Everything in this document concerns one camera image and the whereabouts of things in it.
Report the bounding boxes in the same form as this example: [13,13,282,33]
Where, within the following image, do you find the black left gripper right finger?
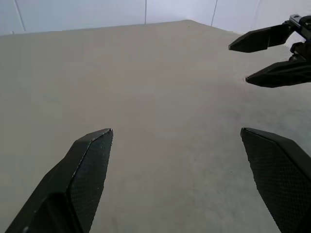
[240,127,311,233]

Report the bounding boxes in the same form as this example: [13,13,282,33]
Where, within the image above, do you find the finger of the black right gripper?
[228,23,293,53]
[245,61,311,88]

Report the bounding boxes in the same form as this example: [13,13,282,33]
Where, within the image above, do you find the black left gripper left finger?
[4,128,114,233]

